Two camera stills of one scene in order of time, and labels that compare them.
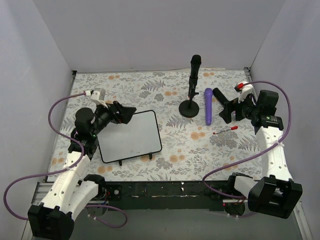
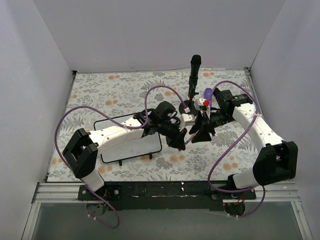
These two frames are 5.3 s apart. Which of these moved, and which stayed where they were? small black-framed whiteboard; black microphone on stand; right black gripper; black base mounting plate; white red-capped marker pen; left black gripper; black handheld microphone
Moved: white red-capped marker pen; right black gripper; left black gripper
Stayed: black microphone on stand; small black-framed whiteboard; black handheld microphone; black base mounting plate
